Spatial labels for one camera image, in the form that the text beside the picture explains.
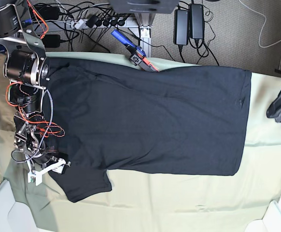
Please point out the aluminium frame post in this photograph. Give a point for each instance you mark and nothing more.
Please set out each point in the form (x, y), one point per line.
(145, 23)

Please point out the dark navy T-shirt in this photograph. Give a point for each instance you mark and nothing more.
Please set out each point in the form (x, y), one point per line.
(186, 120)

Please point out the black power brick pair right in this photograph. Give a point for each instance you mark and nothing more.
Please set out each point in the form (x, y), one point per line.
(196, 23)

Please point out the black power brick pair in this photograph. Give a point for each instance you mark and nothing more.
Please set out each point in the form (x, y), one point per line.
(196, 23)
(180, 36)

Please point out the black power adapter left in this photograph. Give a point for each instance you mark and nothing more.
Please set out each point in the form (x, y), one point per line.
(51, 41)

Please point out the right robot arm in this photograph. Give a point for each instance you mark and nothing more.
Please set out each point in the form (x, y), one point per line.
(26, 65)

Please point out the white bin lower left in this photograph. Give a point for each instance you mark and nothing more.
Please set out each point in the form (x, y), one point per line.
(14, 216)

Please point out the blue orange bar clamp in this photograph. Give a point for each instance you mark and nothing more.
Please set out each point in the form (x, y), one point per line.
(138, 56)

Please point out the white bin lower right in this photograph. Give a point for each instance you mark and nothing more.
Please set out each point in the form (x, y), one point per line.
(271, 221)

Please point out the white power strip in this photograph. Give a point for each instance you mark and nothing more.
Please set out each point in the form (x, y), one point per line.
(95, 21)

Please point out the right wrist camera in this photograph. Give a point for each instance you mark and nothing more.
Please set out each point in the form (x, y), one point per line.
(35, 178)

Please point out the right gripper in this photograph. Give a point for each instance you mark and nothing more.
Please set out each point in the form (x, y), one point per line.
(56, 162)

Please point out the black power brick pair left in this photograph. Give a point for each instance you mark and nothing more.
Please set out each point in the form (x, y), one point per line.
(180, 36)

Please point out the white bin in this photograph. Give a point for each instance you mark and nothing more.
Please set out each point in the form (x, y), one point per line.
(271, 221)
(14, 216)

